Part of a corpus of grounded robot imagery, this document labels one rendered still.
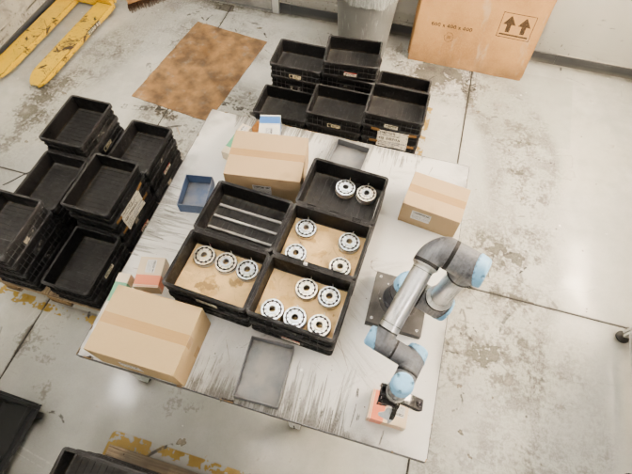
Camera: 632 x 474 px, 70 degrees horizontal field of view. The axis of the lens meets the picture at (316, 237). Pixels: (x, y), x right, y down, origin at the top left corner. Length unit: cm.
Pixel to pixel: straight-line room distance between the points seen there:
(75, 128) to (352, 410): 251
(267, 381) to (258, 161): 110
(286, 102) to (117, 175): 136
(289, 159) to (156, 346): 112
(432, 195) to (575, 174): 185
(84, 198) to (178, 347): 137
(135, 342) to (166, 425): 93
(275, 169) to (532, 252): 195
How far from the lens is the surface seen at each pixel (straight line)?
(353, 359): 213
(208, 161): 271
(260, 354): 213
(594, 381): 329
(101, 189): 306
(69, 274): 309
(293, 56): 382
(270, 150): 245
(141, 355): 203
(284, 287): 210
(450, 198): 241
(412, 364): 163
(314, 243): 220
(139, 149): 334
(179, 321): 204
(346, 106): 342
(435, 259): 162
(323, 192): 236
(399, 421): 203
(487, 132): 404
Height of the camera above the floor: 275
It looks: 60 degrees down
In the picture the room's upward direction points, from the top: 2 degrees clockwise
